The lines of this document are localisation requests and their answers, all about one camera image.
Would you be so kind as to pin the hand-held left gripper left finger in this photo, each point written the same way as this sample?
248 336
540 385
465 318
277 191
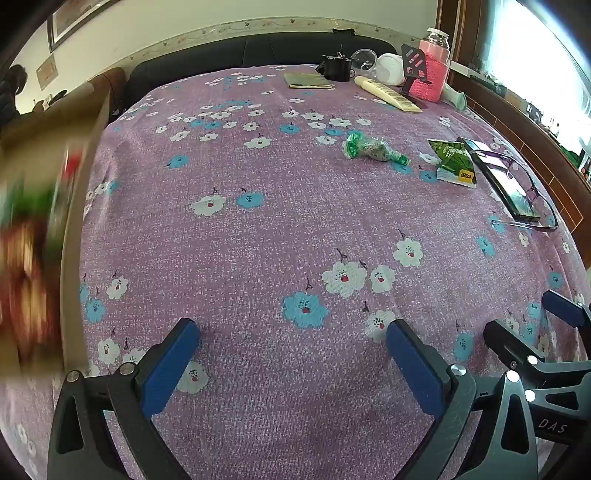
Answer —
168 369

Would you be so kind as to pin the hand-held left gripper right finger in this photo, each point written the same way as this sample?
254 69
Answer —
415 369

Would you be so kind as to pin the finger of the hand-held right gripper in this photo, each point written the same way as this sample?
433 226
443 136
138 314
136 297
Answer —
565 310
510 344

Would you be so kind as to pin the shallow cardboard box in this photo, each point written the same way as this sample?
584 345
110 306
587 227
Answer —
37 138

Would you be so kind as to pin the purple-framed eyeglasses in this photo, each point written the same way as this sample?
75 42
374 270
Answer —
545 203

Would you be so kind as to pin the black smartphone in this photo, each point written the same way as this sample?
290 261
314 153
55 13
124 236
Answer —
501 184

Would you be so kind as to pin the purple floral tablecloth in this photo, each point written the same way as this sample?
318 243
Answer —
277 230

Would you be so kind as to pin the green snack packet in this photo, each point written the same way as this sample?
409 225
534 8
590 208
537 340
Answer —
455 161

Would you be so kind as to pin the green twist-wrapped candy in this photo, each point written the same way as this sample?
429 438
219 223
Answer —
371 148

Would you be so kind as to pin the light green cloth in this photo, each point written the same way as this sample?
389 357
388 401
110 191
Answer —
457 99

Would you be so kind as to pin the pink knitted-sleeve bottle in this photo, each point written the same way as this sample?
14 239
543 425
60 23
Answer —
436 69

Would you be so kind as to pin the cream-coloured tube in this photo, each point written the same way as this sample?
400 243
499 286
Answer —
388 93

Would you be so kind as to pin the black phone stand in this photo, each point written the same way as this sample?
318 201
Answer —
413 64

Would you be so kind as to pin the brown armchair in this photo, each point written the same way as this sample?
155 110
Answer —
111 81

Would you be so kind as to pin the green notebook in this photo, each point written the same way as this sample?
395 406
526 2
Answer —
307 81

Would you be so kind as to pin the black cup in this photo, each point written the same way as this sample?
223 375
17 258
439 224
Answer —
336 68

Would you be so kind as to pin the clear plastic cup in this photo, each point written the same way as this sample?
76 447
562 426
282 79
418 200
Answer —
364 57

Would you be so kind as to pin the black leather sofa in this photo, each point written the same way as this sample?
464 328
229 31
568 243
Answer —
231 50

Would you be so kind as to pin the small wall plaque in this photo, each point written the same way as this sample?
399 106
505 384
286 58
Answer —
46 70

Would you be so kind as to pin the framed wall painting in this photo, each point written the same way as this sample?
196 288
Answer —
69 18

